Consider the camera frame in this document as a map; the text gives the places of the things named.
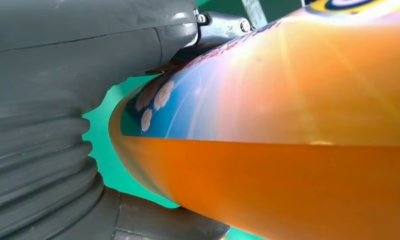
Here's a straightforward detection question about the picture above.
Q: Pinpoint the orange detergent bottle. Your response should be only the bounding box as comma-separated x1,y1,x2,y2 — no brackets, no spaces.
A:
108,0,400,240

